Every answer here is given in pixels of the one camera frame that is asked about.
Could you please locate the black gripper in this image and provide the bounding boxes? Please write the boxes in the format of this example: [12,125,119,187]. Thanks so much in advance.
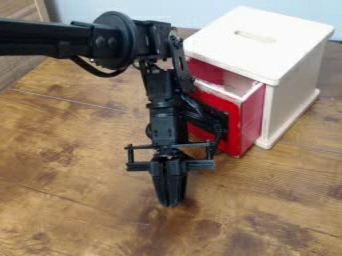
[126,105,215,206]

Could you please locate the red wooden drawer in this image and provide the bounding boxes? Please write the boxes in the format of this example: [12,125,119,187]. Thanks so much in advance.
[187,58,266,158]

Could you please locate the black metal drawer handle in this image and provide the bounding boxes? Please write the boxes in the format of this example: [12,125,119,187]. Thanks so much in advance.
[146,98,229,159]

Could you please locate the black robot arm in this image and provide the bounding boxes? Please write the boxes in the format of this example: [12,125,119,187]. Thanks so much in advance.
[0,11,222,207]

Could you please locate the white wooden box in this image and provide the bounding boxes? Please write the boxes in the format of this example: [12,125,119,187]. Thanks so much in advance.
[184,6,334,149]

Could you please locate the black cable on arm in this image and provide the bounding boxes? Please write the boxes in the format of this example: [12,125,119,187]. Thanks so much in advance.
[182,94,206,119]

